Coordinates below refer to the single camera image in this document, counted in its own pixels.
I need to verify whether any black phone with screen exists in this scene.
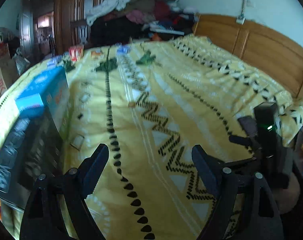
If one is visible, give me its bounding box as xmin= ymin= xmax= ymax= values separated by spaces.
xmin=237 ymin=116 xmax=257 ymax=137

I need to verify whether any black printed box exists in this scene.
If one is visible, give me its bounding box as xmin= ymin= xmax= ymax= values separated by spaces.
xmin=0 ymin=106 xmax=63 ymax=210

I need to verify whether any wooden headboard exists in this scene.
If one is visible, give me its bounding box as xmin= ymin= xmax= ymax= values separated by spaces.
xmin=194 ymin=14 xmax=303 ymax=98

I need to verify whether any blue white carton box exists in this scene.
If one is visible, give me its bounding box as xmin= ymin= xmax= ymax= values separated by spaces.
xmin=15 ymin=67 xmax=70 ymax=129

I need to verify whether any yellow patterned bed blanket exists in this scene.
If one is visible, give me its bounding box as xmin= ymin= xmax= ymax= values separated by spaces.
xmin=0 ymin=35 xmax=303 ymax=239

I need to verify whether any brown cardboard box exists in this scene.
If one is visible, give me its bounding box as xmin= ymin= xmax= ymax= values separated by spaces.
xmin=0 ymin=43 xmax=19 ymax=97

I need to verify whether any red snack box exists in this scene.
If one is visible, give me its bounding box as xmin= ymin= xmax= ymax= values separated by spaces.
xmin=68 ymin=44 xmax=84 ymax=61

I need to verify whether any wooden chair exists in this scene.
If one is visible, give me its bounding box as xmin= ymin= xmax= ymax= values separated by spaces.
xmin=70 ymin=19 xmax=91 ymax=49

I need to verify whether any pile of clothes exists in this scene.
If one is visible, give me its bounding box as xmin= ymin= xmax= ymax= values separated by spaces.
xmin=85 ymin=0 xmax=199 ymax=47

